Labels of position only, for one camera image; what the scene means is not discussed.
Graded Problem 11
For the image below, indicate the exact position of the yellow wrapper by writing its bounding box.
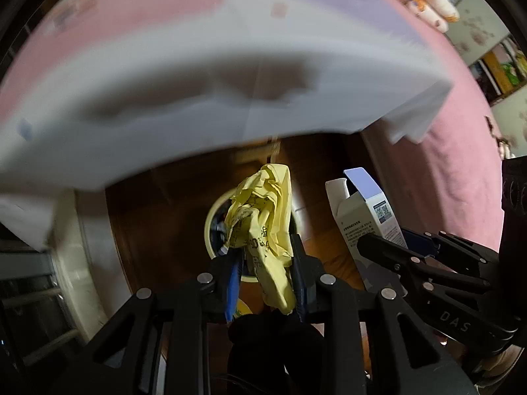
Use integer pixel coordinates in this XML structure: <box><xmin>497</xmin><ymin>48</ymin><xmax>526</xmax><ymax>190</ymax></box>
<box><xmin>225</xmin><ymin>163</ymin><xmax>296</xmax><ymax>315</ymax></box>

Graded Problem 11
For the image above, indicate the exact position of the white purple carton box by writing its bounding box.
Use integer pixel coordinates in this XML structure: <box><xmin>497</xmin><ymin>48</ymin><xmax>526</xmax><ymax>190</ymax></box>
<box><xmin>325</xmin><ymin>167</ymin><xmax>407</xmax><ymax>295</ymax></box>

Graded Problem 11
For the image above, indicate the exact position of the dark blue trash bin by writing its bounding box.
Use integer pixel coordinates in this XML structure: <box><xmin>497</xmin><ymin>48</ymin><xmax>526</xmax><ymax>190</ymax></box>
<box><xmin>204</xmin><ymin>189</ymin><xmax>297</xmax><ymax>283</ymax></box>

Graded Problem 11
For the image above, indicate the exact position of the person right hand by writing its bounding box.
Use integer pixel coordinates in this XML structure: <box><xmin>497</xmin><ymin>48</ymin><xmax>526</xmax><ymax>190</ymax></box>
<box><xmin>474</xmin><ymin>345</ymin><xmax>525</xmax><ymax>389</ymax></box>

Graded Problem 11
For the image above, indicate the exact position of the pink bed cover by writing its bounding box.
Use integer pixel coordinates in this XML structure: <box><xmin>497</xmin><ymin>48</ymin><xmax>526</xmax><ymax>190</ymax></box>
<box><xmin>362</xmin><ymin>0</ymin><xmax>504</xmax><ymax>250</ymax></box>

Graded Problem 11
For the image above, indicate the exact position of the cartoon monster tablecloth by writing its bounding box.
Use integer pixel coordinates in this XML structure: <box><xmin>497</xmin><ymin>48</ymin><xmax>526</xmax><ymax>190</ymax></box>
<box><xmin>1</xmin><ymin>0</ymin><xmax>452</xmax><ymax>250</ymax></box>

